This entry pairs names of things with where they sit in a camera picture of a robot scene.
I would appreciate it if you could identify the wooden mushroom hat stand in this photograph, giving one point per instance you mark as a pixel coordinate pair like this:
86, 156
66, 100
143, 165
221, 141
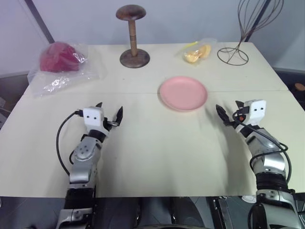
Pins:
133, 35

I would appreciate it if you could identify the red bundle in bag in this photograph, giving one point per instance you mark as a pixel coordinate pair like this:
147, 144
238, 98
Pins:
59, 57

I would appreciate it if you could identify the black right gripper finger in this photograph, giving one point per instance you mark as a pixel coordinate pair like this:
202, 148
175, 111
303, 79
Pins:
222, 113
239, 105

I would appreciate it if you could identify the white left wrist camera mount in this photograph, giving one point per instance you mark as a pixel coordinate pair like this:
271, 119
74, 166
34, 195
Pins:
93, 117

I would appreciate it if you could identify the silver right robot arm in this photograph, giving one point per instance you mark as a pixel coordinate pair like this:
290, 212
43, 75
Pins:
269, 162

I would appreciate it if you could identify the dark diagonal frame bar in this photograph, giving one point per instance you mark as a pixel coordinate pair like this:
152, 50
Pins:
40, 19
261, 16

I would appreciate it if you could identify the yellow item in plastic bag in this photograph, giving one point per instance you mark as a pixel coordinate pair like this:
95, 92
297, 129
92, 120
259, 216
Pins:
205, 43

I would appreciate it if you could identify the brown round object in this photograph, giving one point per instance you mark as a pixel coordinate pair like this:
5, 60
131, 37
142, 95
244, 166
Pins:
300, 86

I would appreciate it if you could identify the red hat in plastic bag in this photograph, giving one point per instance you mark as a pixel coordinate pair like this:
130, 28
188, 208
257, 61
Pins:
62, 81

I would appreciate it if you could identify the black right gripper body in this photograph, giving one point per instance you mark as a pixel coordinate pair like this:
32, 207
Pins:
237, 121

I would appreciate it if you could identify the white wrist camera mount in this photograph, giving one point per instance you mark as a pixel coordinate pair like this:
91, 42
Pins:
93, 117
256, 111

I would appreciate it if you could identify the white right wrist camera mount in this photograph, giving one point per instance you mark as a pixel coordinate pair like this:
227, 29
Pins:
256, 111

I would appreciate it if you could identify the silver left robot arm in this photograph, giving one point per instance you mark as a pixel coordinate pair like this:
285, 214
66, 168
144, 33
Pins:
82, 152

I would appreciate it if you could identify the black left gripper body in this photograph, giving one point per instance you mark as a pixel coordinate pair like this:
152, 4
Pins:
107, 125

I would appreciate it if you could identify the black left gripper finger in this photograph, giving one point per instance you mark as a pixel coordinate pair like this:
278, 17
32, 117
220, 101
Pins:
99, 105
119, 115

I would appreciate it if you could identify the black block under table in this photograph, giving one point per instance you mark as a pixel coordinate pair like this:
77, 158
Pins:
222, 212

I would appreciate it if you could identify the pink round plate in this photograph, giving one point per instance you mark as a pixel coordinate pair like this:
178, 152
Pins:
183, 93

